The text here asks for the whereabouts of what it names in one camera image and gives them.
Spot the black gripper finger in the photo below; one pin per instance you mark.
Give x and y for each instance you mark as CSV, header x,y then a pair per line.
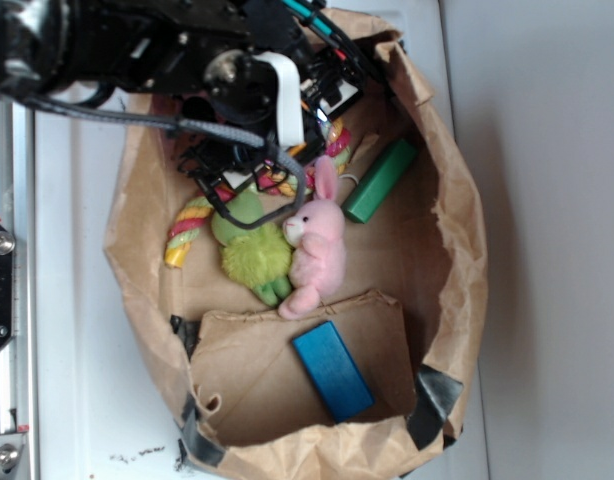
x,y
270,179
213,188

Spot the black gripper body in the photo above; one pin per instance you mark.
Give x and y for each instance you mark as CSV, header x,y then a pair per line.
x,y
296,129

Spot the multicolored twisted rope toy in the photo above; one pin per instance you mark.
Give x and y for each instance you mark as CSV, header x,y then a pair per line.
x,y
195,213

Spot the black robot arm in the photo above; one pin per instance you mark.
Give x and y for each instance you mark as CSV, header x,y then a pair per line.
x,y
254,79

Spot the green fuzzy plush toy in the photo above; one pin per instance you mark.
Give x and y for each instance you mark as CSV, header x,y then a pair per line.
x,y
259,259

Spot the pink plush bunny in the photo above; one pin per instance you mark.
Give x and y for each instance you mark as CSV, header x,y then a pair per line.
x,y
316,231

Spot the green wooden block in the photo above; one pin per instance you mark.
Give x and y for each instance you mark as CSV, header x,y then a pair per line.
x,y
379,180

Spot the blue wooden block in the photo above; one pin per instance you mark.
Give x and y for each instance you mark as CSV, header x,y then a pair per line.
x,y
333,371

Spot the brown paper bag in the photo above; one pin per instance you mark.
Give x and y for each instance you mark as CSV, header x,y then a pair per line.
x,y
410,309

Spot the white plastic tray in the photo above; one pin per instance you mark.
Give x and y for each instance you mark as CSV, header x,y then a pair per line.
x,y
147,372

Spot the aluminium frame rail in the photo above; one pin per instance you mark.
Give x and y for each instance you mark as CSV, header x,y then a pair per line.
x,y
18,443

